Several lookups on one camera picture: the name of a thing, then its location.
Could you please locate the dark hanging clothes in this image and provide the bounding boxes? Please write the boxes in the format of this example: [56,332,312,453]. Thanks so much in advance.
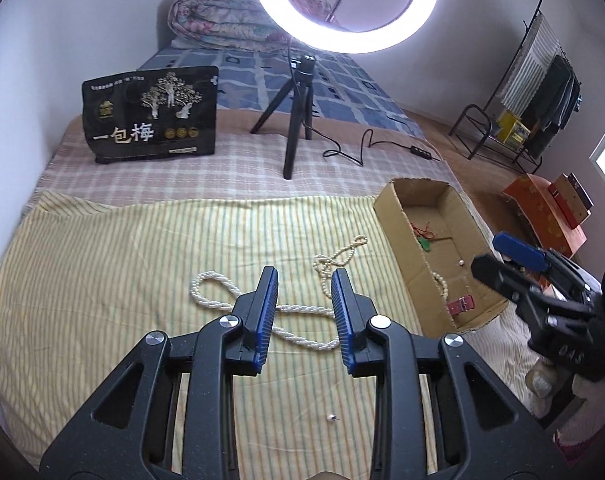
[521,55,582,159]

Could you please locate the yellow striped towel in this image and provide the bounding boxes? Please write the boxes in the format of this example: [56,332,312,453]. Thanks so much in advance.
[0,192,419,479]

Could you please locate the black power cable with switch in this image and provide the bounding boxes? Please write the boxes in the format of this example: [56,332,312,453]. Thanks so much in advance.
[311,127,441,167]

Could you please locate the thin pearl necklace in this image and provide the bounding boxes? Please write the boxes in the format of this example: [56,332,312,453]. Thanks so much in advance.
[312,234,369,299]

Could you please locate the blue patterned bed sheet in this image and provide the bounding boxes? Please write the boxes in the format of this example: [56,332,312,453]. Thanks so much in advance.
[142,47,424,139]

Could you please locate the yellow box on rack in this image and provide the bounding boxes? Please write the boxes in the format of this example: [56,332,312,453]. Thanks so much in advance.
[496,110,530,148]

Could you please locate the black tripod stand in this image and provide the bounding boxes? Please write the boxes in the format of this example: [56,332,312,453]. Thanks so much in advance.
[250,54,316,180]

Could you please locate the orange cloth covered table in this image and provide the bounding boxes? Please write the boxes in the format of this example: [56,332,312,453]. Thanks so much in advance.
[503,174,587,259]

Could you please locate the grey gloved right hand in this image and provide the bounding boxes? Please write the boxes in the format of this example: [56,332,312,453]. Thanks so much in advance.
[525,358,605,446]

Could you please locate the white ring light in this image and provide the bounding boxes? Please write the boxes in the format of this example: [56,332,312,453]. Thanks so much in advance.
[259,0,438,54]

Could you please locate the cardboard box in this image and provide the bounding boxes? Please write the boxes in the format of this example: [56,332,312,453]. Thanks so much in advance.
[374,178,507,338]

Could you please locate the plaid bed sheet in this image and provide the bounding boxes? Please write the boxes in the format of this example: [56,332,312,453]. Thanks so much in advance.
[27,110,459,207]

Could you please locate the striped white towel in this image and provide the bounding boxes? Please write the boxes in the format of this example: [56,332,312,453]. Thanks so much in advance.
[495,12,561,116]

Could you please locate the red watch strap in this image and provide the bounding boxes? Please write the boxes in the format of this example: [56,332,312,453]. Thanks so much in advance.
[445,294,476,317]

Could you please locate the brown cardboard package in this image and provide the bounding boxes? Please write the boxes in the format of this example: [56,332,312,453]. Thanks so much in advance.
[547,174,594,229]

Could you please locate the twisted pearl rope necklace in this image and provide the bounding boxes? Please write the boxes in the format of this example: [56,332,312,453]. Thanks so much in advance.
[189,270,341,352]

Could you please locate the red string green pendant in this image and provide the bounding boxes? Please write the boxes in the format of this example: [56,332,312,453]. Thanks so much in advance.
[409,221,451,252]

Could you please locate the black clothes rack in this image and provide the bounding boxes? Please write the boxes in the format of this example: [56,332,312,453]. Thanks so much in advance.
[449,8,582,174]

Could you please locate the black snack bag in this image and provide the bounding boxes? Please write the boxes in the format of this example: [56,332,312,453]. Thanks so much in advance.
[81,66,219,164]

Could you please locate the folded floral quilt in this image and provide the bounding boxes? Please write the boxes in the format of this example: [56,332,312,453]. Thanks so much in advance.
[157,0,353,53]

